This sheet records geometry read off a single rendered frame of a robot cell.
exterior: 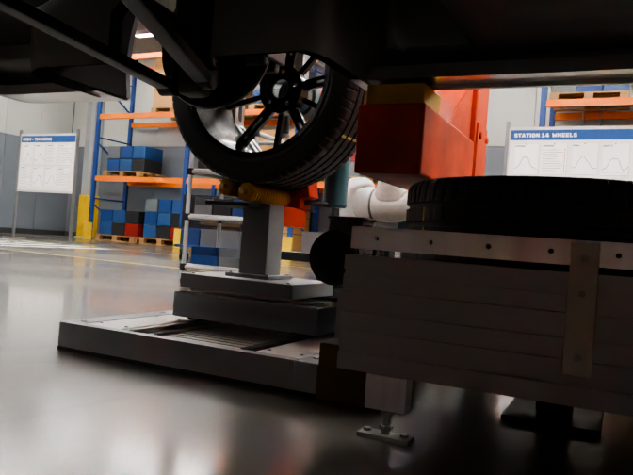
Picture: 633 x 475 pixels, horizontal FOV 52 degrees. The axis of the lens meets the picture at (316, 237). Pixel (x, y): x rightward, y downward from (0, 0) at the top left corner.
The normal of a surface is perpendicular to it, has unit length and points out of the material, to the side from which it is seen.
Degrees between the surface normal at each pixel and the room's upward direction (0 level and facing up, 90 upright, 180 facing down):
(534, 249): 90
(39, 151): 90
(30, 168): 90
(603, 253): 90
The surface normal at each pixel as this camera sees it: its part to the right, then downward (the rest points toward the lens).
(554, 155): -0.46, -0.04
